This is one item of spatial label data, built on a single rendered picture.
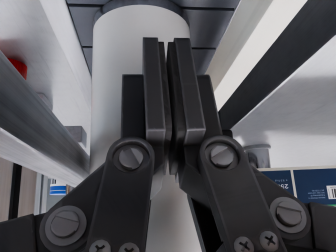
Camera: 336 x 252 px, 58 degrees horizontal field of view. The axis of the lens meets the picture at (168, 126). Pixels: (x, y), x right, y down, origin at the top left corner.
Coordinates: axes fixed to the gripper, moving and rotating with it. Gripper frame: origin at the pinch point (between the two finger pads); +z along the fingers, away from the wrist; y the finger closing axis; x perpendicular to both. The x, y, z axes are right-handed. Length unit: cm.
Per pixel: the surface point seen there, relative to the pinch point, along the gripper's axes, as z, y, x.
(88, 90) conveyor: 11.0, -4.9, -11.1
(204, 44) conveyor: 8.1, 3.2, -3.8
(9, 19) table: 14.5, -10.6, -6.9
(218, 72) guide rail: 4.7, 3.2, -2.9
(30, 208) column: 6.7, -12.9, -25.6
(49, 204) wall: 285, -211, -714
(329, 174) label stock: 13.2, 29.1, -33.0
